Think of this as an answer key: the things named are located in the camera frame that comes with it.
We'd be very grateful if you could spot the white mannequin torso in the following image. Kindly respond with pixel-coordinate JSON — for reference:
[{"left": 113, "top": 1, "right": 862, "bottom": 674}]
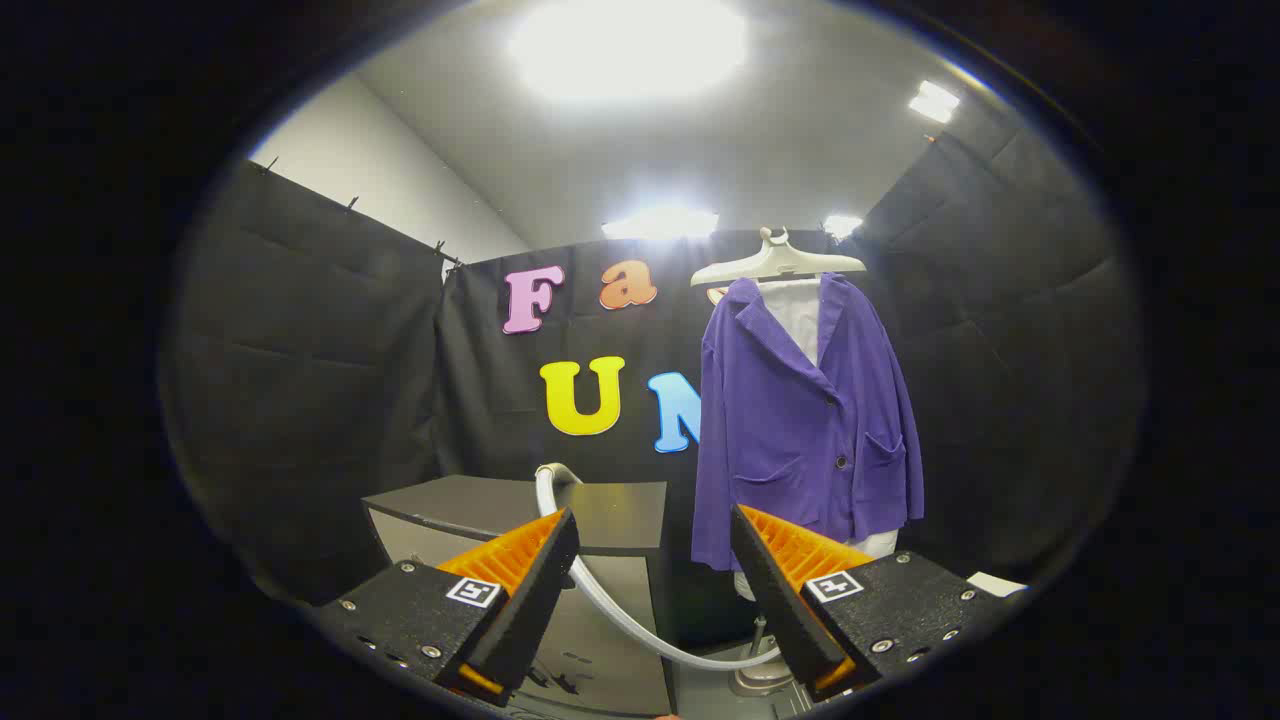
[{"left": 733, "top": 277, "right": 899, "bottom": 602}]

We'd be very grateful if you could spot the grey cabinet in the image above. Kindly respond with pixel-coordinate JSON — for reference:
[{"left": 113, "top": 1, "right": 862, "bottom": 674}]
[{"left": 362, "top": 475, "right": 673, "bottom": 717}]

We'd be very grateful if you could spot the black backdrop cloth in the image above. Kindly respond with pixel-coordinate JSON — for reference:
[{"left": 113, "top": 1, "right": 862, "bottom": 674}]
[{"left": 160, "top": 120, "right": 1141, "bottom": 641}]

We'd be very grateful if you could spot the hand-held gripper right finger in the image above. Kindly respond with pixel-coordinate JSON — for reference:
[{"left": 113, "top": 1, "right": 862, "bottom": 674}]
[{"left": 730, "top": 504, "right": 1003, "bottom": 703}]

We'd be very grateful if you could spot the metal mannequin stand base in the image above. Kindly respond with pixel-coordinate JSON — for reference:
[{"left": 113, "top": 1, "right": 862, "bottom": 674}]
[{"left": 728, "top": 612, "right": 796, "bottom": 698}]

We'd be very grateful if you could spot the purple corduroy jacket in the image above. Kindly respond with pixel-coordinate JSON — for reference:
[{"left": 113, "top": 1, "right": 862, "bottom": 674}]
[{"left": 692, "top": 272, "right": 926, "bottom": 573}]

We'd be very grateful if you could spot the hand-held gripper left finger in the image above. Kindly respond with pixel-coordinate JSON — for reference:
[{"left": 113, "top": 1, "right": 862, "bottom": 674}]
[{"left": 318, "top": 507, "right": 582, "bottom": 708}]

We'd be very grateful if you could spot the ceiling light panel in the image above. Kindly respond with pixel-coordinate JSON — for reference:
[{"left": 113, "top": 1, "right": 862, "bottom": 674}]
[
  {"left": 600, "top": 207, "right": 720, "bottom": 242},
  {"left": 908, "top": 80, "right": 961, "bottom": 125},
  {"left": 508, "top": 0, "right": 751, "bottom": 103}
]

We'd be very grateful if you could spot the white clothes hanger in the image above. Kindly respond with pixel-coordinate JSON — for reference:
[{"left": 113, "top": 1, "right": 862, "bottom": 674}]
[{"left": 690, "top": 227, "right": 869, "bottom": 289}]

